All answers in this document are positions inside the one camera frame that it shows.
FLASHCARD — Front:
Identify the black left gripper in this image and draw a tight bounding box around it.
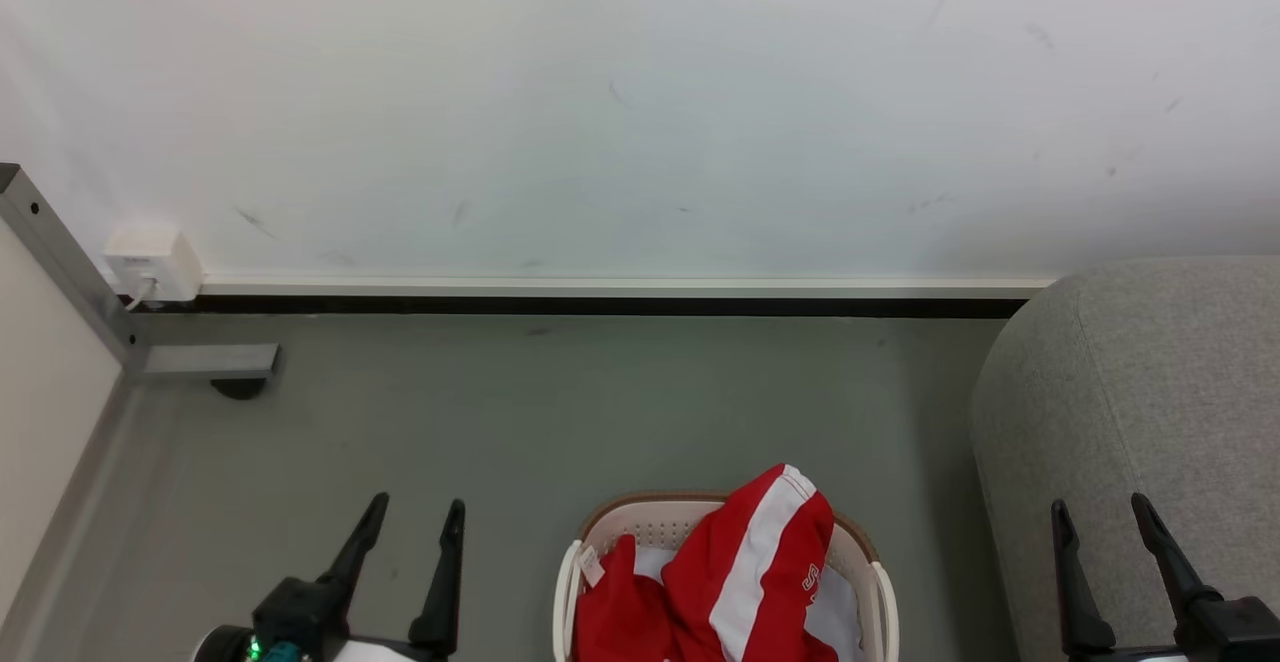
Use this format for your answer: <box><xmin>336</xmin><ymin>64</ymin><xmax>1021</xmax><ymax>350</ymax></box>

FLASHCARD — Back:
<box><xmin>248</xmin><ymin>491</ymin><xmax>467</xmax><ymax>662</ymax></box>

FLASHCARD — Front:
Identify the black baseboard strip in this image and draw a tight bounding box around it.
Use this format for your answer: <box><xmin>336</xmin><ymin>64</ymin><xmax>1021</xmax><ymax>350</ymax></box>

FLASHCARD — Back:
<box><xmin>118</xmin><ymin>294</ymin><xmax>1033</xmax><ymax>320</ymax></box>

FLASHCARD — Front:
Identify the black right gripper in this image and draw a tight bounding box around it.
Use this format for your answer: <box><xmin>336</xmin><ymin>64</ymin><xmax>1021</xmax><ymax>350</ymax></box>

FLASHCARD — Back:
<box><xmin>1050</xmin><ymin>492</ymin><xmax>1280</xmax><ymax>662</ymax></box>

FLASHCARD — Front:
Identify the red white sports jersey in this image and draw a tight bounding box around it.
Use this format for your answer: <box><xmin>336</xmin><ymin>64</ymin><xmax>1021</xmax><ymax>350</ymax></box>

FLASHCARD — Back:
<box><xmin>572</xmin><ymin>463</ymin><xmax>841</xmax><ymax>662</ymax></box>

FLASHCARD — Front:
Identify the white wall socket box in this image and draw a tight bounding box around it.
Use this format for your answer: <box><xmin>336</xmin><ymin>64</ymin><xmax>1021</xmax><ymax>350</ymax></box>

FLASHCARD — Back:
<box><xmin>103</xmin><ymin>225</ymin><xmax>204</xmax><ymax>303</ymax></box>

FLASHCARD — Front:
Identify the white cloth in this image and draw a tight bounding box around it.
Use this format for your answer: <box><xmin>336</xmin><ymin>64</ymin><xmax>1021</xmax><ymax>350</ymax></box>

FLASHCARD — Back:
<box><xmin>632</xmin><ymin>542</ymin><xmax>865</xmax><ymax>662</ymax></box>

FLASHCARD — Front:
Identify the grey fabric sofa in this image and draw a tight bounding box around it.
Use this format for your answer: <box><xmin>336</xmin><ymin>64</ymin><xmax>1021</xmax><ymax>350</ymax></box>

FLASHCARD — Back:
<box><xmin>970</xmin><ymin>257</ymin><xmax>1280</xmax><ymax>662</ymax></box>

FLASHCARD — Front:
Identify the beige partition panel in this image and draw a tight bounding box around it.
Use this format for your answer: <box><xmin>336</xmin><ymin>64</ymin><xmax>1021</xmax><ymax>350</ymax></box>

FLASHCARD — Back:
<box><xmin>0</xmin><ymin>220</ymin><xmax>124</xmax><ymax>625</ymax></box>

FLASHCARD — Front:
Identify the cream plastic laundry basket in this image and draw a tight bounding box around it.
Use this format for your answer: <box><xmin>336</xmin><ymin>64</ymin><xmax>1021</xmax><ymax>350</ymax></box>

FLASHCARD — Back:
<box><xmin>553</xmin><ymin>490</ymin><xmax>899</xmax><ymax>662</ymax></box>

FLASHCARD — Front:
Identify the white wall trim strip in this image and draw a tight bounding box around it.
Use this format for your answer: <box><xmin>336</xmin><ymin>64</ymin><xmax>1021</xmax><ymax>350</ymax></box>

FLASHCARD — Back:
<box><xmin>198</xmin><ymin>274</ymin><xmax>1059</xmax><ymax>301</ymax></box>

